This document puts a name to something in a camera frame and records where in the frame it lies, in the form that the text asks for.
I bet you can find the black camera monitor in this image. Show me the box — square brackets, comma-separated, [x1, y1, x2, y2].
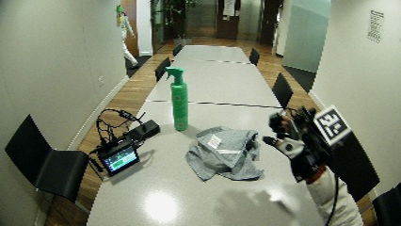
[96, 141, 141, 177]

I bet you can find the grey cloth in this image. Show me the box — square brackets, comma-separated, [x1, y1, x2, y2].
[184, 125, 265, 183]

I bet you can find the printed wall poster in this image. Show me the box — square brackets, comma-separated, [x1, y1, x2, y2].
[367, 9, 387, 44]

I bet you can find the black cable bundle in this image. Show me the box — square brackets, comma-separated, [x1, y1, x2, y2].
[88, 107, 148, 154]

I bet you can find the green potted plant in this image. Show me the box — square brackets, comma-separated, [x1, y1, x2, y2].
[149, 0, 200, 48]

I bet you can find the black glove cable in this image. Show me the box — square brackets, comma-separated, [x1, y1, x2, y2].
[324, 174, 343, 226]

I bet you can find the white marker cube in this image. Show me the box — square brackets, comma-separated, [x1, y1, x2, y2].
[312, 105, 353, 147]

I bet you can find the green spray bottle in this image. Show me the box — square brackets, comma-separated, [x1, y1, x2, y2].
[164, 66, 191, 132]

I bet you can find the white paper on door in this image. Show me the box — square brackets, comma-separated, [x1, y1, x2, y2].
[221, 0, 239, 19]

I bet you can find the dark floor mat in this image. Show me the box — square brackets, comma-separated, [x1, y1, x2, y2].
[124, 55, 155, 78]
[283, 64, 319, 94]

